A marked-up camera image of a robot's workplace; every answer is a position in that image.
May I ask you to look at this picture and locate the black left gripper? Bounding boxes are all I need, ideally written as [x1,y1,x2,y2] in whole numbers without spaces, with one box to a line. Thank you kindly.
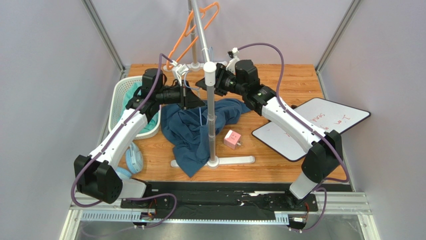
[155,80,206,111]

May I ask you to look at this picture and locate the light blue wire hanger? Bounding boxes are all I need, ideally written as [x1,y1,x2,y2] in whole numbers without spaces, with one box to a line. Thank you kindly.
[182,45,215,128]

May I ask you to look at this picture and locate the dark blue t shirt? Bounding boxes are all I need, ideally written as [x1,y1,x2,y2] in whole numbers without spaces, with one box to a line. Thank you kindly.
[160,98,251,178]

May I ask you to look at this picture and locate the orange plastic hanger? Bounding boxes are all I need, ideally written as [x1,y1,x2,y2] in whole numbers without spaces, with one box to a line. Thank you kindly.
[168,0,221,71]

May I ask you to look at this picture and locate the teal t shirt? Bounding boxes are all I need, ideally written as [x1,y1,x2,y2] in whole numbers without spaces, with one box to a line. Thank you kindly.
[122,81,160,134]

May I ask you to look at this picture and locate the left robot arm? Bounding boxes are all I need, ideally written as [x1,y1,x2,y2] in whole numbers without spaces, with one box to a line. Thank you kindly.
[70,68,205,207]

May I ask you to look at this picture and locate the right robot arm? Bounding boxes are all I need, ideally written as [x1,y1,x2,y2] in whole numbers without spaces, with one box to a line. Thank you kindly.
[196,60,343,200]

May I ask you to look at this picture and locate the silver clothes rack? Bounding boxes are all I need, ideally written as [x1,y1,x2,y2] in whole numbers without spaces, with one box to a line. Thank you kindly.
[182,0,255,169]

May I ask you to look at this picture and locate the pink power adapter cube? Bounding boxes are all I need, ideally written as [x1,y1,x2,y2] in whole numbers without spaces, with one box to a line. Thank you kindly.
[223,130,242,150]

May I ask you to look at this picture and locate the white perforated plastic basket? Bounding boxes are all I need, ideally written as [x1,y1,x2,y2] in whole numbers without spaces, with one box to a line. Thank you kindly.
[108,75,161,140]

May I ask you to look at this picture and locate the light blue headphones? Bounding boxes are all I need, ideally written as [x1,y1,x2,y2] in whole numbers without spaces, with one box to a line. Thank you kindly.
[115,142,144,180]

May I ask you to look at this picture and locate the white dry erase board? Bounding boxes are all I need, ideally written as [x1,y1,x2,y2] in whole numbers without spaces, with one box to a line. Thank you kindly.
[252,97,371,162]

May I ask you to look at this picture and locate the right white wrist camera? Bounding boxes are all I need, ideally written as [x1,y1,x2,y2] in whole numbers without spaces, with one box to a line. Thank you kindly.
[226,47,240,74]

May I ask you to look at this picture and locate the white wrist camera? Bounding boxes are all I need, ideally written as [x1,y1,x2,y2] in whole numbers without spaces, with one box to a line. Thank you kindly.
[171,60,190,86]
[226,47,240,74]

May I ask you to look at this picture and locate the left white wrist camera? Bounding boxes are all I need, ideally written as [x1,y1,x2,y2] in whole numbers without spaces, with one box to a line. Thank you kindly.
[171,60,190,86]

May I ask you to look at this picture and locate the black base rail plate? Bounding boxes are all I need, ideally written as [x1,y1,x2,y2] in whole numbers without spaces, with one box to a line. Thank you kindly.
[120,181,319,220]

